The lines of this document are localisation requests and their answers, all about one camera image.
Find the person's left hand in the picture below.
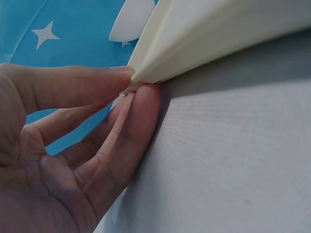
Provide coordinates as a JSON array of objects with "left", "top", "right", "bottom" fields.
[{"left": 0, "top": 62, "right": 163, "bottom": 233}]

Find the cream sheet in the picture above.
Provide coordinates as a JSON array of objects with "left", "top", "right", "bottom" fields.
[{"left": 118, "top": 0, "right": 311, "bottom": 96}]

